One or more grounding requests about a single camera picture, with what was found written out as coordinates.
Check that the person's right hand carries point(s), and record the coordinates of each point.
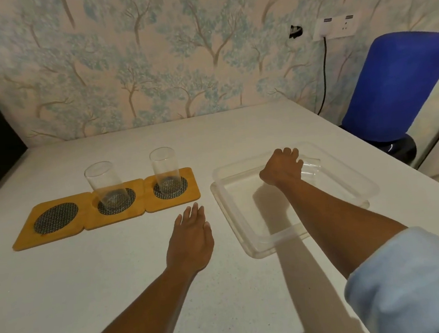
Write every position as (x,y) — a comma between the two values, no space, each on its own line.
(281,168)

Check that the person's left hand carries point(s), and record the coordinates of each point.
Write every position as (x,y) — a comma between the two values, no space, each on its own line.
(190,245)

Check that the person's left middle finger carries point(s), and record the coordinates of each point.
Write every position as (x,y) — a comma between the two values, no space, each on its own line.
(194,213)

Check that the person's left thumb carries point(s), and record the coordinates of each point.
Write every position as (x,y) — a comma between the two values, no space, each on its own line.
(209,232)

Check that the person's right fingers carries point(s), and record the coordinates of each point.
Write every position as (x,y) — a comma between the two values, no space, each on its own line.
(288,154)

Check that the person's left little finger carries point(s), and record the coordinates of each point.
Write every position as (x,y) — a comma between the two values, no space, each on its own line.
(178,222)

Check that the clear drinking glass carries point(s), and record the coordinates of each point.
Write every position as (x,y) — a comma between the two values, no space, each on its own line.
(166,171)
(310,166)
(108,185)

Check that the person's right forearm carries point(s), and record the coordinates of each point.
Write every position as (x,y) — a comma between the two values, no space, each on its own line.
(336,227)

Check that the person's left forearm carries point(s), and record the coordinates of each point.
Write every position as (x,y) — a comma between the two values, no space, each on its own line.
(148,316)

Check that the wooden coaster with mesh centre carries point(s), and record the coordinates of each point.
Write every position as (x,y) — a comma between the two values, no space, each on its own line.
(192,193)
(139,208)
(30,236)

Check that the clear plastic tray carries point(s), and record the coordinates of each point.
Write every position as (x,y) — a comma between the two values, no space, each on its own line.
(246,208)

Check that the blue office chair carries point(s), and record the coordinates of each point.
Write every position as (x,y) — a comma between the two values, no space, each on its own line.
(392,84)

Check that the light blue right sleeve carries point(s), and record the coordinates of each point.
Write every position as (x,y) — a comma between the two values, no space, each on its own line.
(410,285)

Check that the black wall fitting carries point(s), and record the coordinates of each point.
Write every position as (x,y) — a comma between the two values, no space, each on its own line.
(295,31)

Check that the white wall socket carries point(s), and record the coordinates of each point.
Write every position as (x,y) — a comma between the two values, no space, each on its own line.
(335,26)

